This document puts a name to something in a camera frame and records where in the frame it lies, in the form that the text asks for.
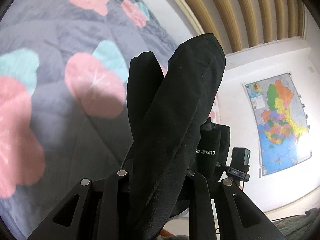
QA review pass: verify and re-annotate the black tracker with green light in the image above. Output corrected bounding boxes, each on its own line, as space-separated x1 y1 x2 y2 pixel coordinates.
230 147 251 173

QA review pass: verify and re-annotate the wooden slatted headboard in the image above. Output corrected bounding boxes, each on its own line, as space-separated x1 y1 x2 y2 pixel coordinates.
174 0 306 54

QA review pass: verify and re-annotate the black hooded jacket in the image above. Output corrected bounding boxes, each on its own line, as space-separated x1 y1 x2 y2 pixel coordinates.
126 33 226 239

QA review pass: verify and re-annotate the colourful wall map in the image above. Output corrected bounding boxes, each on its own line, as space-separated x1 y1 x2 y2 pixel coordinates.
244 73 312 176

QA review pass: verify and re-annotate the grey floral quilt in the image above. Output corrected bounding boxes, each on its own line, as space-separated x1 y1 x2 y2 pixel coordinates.
1 0 190 239

